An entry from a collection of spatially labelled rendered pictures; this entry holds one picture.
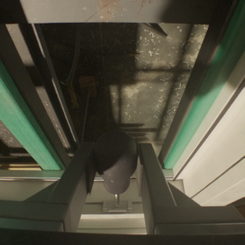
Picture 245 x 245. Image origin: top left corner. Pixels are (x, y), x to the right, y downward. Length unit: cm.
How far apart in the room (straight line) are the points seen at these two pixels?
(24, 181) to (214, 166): 32
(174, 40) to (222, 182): 100
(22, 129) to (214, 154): 24
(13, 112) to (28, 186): 19
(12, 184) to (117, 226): 46
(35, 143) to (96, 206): 15
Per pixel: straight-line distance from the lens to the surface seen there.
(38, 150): 28
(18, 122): 23
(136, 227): 74
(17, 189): 38
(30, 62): 52
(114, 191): 18
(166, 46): 116
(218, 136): 23
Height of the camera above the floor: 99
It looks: 38 degrees down
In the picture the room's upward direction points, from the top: 179 degrees clockwise
